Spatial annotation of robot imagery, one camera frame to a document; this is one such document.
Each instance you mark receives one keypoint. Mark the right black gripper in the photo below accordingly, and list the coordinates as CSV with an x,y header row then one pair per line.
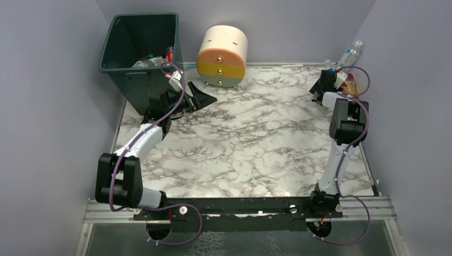
x,y
321,86

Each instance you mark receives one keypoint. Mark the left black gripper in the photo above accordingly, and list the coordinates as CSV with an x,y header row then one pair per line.
x,y
190,100

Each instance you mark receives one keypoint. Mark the blue cap clear bottle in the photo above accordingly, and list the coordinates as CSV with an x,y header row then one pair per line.
x,y
331,66

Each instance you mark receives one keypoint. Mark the red label clear bottle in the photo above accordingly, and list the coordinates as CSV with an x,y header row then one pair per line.
x,y
169,54

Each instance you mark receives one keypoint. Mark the green label water bottle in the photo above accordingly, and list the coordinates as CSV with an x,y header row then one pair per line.
x,y
149,57

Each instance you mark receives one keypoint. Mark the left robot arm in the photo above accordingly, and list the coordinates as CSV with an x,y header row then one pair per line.
x,y
119,177

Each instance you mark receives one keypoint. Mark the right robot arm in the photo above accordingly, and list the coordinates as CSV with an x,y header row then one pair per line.
x,y
348,128

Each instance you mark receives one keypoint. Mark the dark green plastic bin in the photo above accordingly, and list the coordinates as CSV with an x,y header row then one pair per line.
x,y
131,37

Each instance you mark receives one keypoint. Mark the amber tea bottle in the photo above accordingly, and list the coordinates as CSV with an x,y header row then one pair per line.
x,y
349,85

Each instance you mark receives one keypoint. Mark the upright white cap bottle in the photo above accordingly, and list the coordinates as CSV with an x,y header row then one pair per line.
x,y
351,55

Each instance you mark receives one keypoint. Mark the round pastel drawer cabinet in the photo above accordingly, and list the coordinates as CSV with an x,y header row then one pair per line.
x,y
222,57

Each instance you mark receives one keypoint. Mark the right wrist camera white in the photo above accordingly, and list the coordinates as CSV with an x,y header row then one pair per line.
x,y
341,77

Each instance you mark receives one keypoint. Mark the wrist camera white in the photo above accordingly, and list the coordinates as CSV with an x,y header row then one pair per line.
x,y
341,77
175,80

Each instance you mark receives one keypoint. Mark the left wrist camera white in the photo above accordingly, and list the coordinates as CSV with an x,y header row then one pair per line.
x,y
175,80

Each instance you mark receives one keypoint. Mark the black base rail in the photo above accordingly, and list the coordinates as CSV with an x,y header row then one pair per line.
x,y
193,225

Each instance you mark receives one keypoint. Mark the aluminium frame rail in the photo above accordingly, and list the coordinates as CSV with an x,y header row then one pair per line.
x,y
375,208

